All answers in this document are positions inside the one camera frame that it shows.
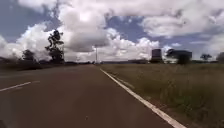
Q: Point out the white dashed centre line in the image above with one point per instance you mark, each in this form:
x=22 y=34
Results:
x=15 y=86

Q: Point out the reddish-brown asphalt road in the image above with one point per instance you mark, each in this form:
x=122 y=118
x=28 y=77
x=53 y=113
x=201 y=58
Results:
x=73 y=100

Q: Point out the small distant tree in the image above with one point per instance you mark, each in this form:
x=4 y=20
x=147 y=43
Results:
x=205 y=57

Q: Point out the tall dark tree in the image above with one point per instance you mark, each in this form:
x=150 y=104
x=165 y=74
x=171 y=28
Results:
x=55 y=46

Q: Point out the thin pale pole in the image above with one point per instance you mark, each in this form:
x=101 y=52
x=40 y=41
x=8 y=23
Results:
x=96 y=55

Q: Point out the dry grass verge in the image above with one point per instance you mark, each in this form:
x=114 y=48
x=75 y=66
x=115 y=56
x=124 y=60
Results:
x=180 y=83

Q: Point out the dark low building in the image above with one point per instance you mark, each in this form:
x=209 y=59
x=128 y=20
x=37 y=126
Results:
x=180 y=54

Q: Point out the small dark tree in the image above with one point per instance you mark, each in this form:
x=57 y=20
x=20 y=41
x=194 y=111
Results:
x=28 y=55

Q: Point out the white solid edge line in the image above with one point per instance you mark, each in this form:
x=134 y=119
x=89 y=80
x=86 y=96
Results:
x=140 y=101

